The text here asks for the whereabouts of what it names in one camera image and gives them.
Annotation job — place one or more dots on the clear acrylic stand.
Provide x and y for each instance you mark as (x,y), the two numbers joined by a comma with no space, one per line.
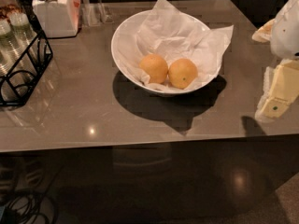
(95,14)

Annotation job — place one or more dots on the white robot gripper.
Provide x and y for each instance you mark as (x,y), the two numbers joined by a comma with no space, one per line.
(286,32)

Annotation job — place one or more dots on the white crumpled paper liner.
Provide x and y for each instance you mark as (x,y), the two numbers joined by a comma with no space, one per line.
(174,41)

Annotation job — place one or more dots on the white ceramic bowl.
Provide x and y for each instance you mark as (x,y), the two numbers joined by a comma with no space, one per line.
(124,52)

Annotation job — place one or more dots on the black wire rack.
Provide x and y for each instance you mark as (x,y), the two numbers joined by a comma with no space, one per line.
(15,87)

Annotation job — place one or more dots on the orange fruit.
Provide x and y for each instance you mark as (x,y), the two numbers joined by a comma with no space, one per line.
(156,67)
(182,73)

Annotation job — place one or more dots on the stacked clear cups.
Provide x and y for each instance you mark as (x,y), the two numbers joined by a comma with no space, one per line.
(15,37)

